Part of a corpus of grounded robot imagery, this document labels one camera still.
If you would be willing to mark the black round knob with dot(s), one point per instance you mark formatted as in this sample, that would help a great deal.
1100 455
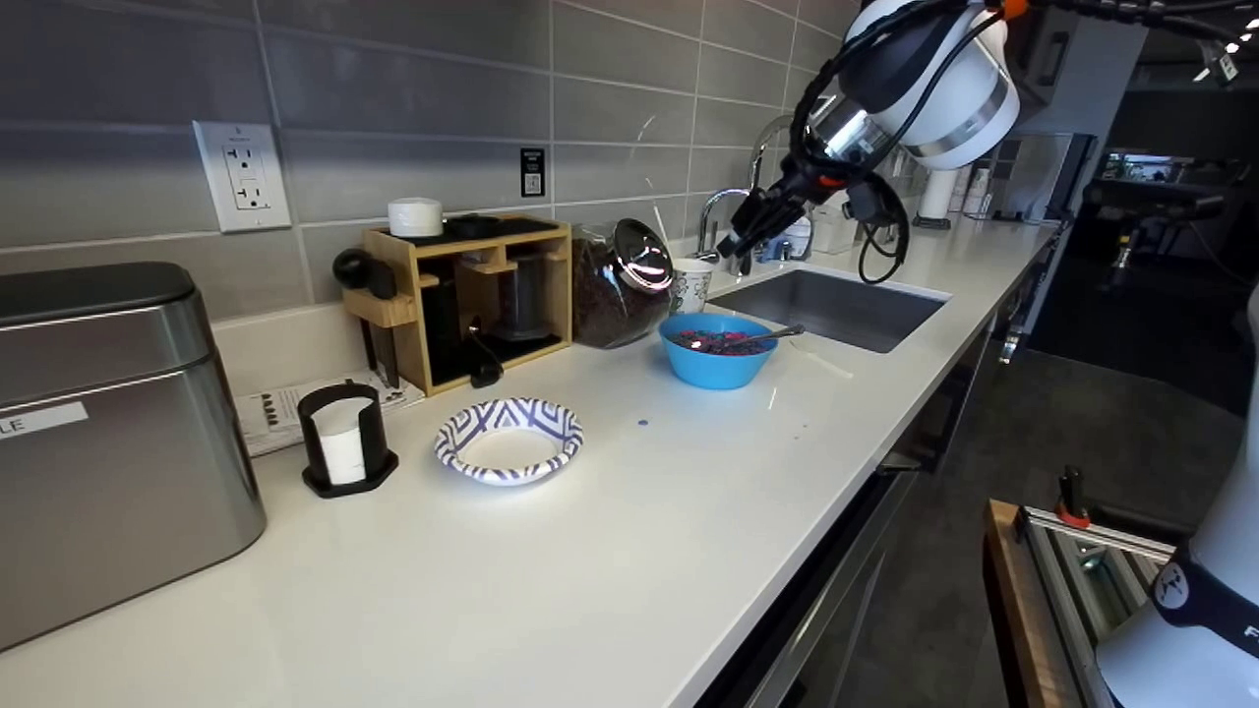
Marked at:
357 272

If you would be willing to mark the wooden cart top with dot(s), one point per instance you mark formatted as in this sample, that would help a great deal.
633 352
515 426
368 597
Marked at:
1009 603

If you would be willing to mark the blue bowl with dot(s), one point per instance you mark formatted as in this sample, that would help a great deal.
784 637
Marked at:
714 370

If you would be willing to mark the grey spoon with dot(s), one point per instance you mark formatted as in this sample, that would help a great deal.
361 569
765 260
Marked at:
789 333

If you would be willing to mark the clear soap bottle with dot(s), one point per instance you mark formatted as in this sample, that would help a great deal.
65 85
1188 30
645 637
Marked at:
795 244

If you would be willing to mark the small black wall switch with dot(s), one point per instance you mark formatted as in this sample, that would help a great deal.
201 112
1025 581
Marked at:
534 172

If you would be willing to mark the small chrome faucet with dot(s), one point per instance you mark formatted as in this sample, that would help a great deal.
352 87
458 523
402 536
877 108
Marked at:
710 209

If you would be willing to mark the red and black clamp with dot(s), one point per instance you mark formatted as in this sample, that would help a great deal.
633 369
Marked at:
1077 505

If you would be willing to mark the silver metal rail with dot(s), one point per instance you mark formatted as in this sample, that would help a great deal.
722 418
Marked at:
1104 531

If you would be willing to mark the black kettle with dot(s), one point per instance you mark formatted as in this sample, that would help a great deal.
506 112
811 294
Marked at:
614 295

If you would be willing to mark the white wall power outlet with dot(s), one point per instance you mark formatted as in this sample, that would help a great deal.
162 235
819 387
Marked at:
241 180

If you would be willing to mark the stainless steel bread box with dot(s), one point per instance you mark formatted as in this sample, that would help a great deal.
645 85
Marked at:
120 458

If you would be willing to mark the dark drawer front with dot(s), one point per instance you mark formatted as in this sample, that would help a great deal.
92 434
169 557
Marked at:
925 437

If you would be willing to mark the steel undermount sink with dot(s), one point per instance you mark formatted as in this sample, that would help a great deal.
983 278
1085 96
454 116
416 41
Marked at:
827 307

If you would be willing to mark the black coffee maker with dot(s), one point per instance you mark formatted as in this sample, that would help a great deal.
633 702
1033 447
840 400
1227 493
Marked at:
516 307

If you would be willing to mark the white box with black label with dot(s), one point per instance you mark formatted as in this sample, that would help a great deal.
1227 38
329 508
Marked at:
256 356

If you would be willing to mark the colourful cereal heap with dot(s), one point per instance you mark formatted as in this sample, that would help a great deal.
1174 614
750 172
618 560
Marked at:
722 344

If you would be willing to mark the blue patterned paper plate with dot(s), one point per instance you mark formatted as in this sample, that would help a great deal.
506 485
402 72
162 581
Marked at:
458 455

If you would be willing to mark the tall chrome faucet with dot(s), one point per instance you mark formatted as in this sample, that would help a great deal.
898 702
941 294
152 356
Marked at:
756 161

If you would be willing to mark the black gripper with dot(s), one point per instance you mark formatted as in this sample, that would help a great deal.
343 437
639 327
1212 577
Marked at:
810 188

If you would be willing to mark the dark lower cabinet front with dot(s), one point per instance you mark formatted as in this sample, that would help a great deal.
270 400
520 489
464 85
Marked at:
840 654

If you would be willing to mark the wooden shelf organizer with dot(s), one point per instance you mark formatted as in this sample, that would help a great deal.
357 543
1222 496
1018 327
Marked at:
394 307

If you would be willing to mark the white paper filters stack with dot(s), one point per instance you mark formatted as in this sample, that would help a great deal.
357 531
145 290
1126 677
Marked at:
343 447

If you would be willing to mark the white cup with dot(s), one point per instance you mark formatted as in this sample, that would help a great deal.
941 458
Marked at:
696 283

